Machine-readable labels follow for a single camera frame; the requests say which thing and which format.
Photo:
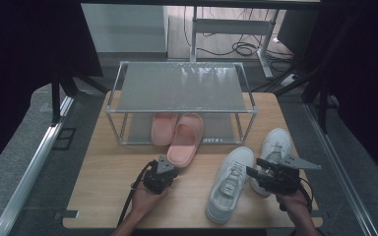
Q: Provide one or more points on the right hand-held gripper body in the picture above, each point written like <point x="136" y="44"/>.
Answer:
<point x="283" y="180"/>

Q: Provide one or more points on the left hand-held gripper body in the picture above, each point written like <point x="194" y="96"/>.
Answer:
<point x="157" y="180"/>

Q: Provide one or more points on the white sneaker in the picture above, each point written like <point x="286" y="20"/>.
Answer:
<point x="228" y="193"/>
<point x="277" y="141"/>

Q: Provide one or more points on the pink slipper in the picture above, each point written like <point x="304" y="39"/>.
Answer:
<point x="162" y="129"/>
<point x="185" y="144"/>

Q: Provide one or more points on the metal shoe rack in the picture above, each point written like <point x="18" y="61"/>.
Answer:
<point x="180" y="87"/>

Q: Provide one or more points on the person's left hand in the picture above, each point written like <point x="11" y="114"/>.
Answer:
<point x="146" y="201"/>

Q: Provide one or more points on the person's right hand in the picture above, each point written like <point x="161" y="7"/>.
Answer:
<point x="293" y="203"/>

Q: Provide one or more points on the black metal stand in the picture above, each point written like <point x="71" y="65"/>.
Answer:
<point x="323" y="108"/>
<point x="55" y="98"/>

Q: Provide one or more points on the white power strip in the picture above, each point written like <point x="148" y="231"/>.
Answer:
<point x="289" y="79"/>

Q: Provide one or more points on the black computer case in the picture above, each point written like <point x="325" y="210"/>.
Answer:
<point x="292" y="31"/>

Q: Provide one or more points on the dark curtain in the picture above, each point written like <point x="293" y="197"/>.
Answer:
<point x="19" y="49"/>
<point x="370" y="65"/>

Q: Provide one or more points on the grey cabinet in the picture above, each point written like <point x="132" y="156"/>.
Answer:
<point x="124" y="28"/>

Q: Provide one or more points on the aluminium rail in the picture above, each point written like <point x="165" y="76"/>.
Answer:
<point x="338" y="167"/>
<point x="29" y="177"/>

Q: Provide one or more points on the white desk frame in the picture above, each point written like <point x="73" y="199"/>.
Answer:
<point x="229" y="26"/>

